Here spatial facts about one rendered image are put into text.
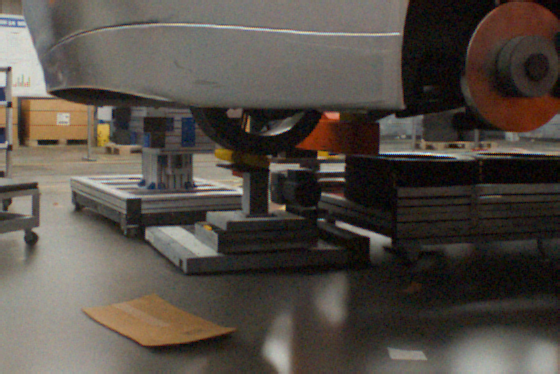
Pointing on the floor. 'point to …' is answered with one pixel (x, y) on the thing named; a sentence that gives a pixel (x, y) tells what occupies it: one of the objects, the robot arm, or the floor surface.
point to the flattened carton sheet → (155, 322)
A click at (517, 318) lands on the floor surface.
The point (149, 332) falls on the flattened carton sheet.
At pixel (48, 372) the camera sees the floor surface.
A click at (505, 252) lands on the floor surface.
